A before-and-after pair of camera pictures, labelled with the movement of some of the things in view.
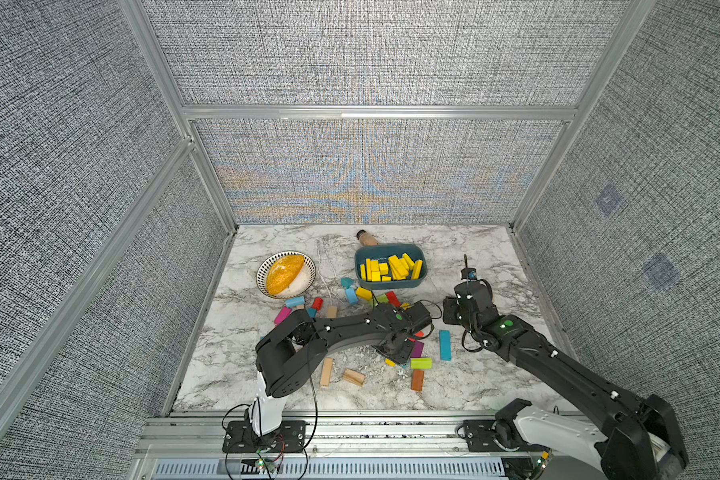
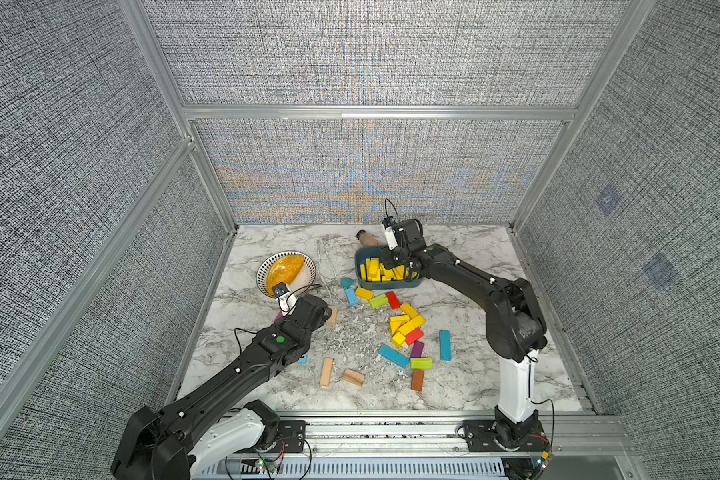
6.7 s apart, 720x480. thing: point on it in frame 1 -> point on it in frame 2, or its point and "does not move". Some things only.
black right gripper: x=449 y=305 -> x=385 y=258
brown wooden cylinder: x=366 y=239 does not move
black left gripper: x=402 y=359 -> x=323 y=319
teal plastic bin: x=383 y=252 does not move
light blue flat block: x=351 y=296 does not move
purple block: x=417 y=349 does not move
